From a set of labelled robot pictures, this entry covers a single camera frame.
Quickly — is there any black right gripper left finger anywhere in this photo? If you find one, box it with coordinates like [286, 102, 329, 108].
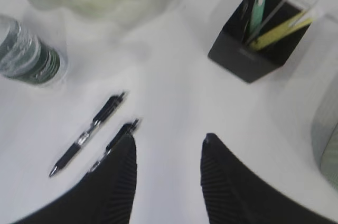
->
[17, 135, 137, 223]

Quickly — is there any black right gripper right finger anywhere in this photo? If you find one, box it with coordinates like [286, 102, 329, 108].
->
[200, 133, 332, 223]

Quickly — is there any black pen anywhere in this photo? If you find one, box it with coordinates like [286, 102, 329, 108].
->
[240, 0, 255, 42]
[88, 118, 141, 174]
[49, 92, 126, 178]

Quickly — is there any clear water bottle green label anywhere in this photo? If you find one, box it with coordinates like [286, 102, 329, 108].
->
[1, 14, 67, 86]

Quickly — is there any mint green utility knife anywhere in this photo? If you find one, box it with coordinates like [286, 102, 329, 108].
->
[249, 0, 266, 34]

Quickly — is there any yellow utility knife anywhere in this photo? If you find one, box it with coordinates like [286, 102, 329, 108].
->
[249, 10, 317, 51]

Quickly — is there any green woven plastic basket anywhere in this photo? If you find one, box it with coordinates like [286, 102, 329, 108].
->
[311, 97, 337, 189]

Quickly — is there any black square pen holder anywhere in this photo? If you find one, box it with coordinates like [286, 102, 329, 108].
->
[208, 4, 309, 83]

